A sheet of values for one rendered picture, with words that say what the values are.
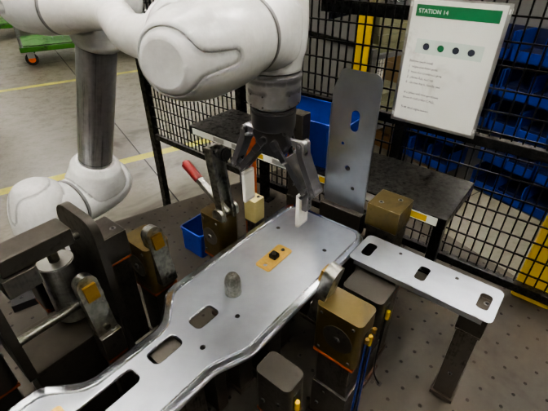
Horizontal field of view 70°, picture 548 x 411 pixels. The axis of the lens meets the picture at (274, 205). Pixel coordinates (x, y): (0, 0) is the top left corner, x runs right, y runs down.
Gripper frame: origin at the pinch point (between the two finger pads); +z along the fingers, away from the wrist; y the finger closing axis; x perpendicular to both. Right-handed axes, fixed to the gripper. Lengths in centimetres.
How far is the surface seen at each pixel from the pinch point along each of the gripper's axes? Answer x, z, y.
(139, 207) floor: 68, 115, -179
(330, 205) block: 24.9, 14.1, -1.5
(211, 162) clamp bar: -1.6, -5.0, -15.1
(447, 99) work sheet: 55, -9, 12
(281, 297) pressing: -7.8, 13.6, 8.2
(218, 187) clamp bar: -1.3, 0.6, -14.0
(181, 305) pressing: -21.1, 13.5, -5.1
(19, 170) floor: 38, 115, -303
